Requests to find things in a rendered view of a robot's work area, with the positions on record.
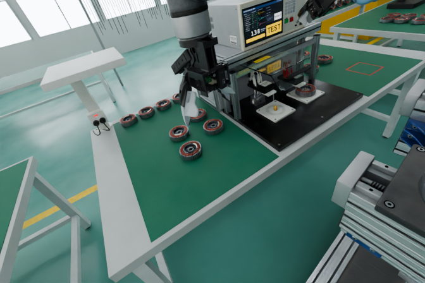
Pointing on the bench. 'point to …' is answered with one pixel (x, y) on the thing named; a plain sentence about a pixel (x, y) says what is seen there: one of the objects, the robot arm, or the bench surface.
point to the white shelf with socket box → (104, 64)
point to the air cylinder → (257, 98)
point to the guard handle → (299, 71)
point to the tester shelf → (233, 60)
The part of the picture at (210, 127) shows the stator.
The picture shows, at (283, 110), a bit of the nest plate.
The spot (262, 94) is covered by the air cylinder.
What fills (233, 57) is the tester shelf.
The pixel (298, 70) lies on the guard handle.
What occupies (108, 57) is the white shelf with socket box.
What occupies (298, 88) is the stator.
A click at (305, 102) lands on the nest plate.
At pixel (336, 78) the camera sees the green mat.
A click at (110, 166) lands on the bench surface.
